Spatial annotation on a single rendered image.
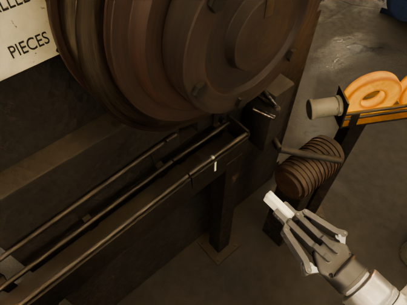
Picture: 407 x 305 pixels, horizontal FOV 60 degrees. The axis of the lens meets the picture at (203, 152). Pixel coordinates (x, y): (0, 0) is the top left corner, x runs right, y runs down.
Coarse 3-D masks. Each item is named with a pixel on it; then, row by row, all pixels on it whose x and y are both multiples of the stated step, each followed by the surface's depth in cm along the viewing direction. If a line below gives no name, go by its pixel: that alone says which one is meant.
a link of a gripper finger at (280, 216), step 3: (276, 210) 74; (279, 210) 74; (273, 213) 75; (276, 213) 74; (279, 213) 74; (282, 213) 74; (276, 216) 74; (279, 216) 73; (282, 216) 73; (285, 216) 73; (279, 219) 74; (282, 219) 73; (285, 219) 73; (282, 222) 73; (285, 222) 73; (285, 225) 72; (282, 228) 73; (288, 228) 72; (282, 231) 72; (282, 234) 72
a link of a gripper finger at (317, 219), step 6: (306, 210) 74; (306, 216) 75; (312, 216) 73; (312, 222) 74; (318, 222) 73; (324, 222) 73; (318, 228) 74; (324, 228) 73; (330, 228) 72; (336, 228) 72; (330, 234) 73; (336, 234) 72; (342, 234) 71
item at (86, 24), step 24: (72, 0) 38; (96, 0) 40; (72, 24) 40; (96, 24) 41; (72, 48) 46; (96, 48) 44; (96, 72) 46; (96, 96) 48; (120, 96) 51; (120, 120) 55; (144, 120) 59; (192, 120) 69
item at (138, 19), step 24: (120, 0) 39; (144, 0) 40; (168, 0) 41; (120, 24) 41; (144, 24) 42; (120, 48) 44; (144, 48) 44; (120, 72) 46; (144, 72) 47; (144, 96) 52; (168, 96) 53; (168, 120) 60
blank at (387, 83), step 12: (372, 72) 95; (384, 72) 94; (360, 84) 95; (372, 84) 94; (384, 84) 94; (396, 84) 95; (348, 96) 98; (360, 96) 97; (384, 96) 99; (396, 96) 99; (348, 108) 101; (360, 108) 102
